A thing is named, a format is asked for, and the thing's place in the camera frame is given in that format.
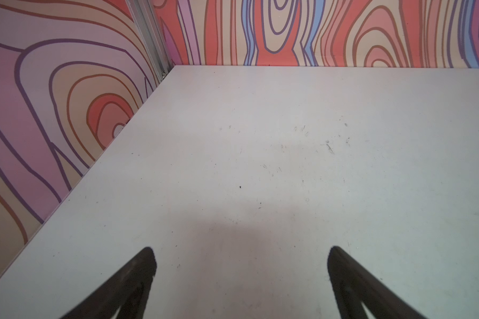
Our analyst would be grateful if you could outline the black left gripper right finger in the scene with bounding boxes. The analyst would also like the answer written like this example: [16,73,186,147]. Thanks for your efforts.
[327,246,424,318]

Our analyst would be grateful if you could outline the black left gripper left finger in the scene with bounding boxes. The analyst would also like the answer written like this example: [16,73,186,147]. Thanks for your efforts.
[63,247,157,318]

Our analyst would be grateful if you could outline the aluminium frame corner post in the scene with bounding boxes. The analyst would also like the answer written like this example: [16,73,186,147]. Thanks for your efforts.
[126,0,174,82]

